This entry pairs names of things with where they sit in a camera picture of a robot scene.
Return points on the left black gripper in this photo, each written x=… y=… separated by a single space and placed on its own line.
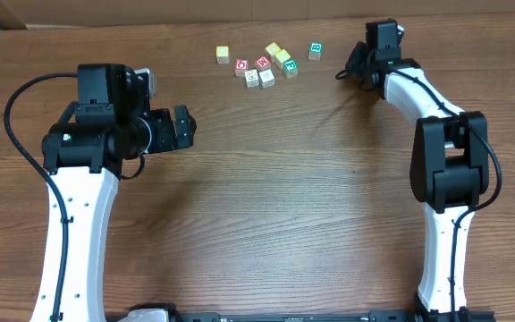
x=181 y=128

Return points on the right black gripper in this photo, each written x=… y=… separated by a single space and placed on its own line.
x=356 y=60

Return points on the green block letter B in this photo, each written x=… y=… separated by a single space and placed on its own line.
x=315 y=51

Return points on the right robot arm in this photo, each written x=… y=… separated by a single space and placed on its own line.
x=449 y=167

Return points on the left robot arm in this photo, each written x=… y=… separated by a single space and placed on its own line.
x=110 y=122

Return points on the green block in cluster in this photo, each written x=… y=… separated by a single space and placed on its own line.
x=290 y=68

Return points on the yellow block far left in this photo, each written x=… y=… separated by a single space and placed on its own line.
x=222 y=54

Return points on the yellow block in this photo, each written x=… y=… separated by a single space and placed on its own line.
x=222 y=54
x=281 y=57
x=271 y=50

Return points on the yellow block lower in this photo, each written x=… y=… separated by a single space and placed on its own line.
x=281 y=57

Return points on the white block left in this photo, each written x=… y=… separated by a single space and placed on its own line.
x=252 y=78

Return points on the white block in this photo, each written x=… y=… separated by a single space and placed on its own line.
x=266 y=78
x=252 y=78

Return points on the red block with circle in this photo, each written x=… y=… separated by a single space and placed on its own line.
x=240 y=67

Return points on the yellow block upper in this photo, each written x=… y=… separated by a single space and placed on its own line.
x=271 y=50

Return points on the white block right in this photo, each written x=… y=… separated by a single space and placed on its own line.
x=266 y=78

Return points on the red block letter E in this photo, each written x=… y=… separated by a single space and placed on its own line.
x=263 y=63

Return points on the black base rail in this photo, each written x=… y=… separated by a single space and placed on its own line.
x=168 y=312

